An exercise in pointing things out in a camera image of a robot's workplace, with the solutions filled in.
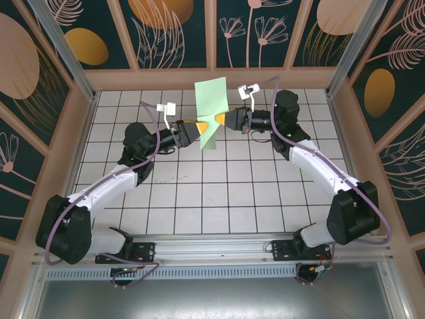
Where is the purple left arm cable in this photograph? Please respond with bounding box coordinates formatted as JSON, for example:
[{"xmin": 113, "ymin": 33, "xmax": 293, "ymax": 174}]
[{"xmin": 44, "ymin": 100, "xmax": 161, "ymax": 290}]

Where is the light green paper sheet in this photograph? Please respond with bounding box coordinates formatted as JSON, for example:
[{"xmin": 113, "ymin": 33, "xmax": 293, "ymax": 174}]
[{"xmin": 194, "ymin": 76, "xmax": 230, "ymax": 152}]

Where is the long aluminium base rail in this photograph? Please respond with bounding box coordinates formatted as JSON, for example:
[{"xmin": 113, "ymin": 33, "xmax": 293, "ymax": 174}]
[{"xmin": 31, "ymin": 234, "xmax": 394, "ymax": 267}]

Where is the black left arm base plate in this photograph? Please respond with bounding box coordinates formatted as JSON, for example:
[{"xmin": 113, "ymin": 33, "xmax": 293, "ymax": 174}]
[{"xmin": 95, "ymin": 241, "xmax": 157, "ymax": 265}]

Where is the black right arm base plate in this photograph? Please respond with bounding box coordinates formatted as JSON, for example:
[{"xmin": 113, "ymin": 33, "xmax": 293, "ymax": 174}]
[{"xmin": 271, "ymin": 239, "xmax": 331, "ymax": 263}]

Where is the slotted grey cable duct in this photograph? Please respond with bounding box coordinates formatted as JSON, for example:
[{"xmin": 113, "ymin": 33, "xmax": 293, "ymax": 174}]
[{"xmin": 44, "ymin": 267, "xmax": 299, "ymax": 280}]

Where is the aluminium corner post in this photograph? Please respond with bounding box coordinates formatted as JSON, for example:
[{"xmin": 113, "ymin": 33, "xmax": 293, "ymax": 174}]
[
  {"xmin": 325, "ymin": 0, "xmax": 382, "ymax": 98},
  {"xmin": 27, "ymin": 0, "xmax": 100, "ymax": 102}
]

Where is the grey metal base sheet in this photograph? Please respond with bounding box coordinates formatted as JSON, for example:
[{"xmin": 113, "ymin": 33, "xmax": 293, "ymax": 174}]
[{"xmin": 33, "ymin": 278, "xmax": 403, "ymax": 319}]

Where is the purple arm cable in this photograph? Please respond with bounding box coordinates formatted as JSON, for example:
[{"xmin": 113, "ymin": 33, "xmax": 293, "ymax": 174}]
[
  {"xmin": 44, "ymin": 100, "xmax": 161, "ymax": 290},
  {"xmin": 260, "ymin": 76, "xmax": 389, "ymax": 287}
]

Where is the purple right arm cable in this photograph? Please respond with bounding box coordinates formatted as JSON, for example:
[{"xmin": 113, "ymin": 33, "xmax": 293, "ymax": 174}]
[{"xmin": 260, "ymin": 76, "xmax": 389, "ymax": 287}]

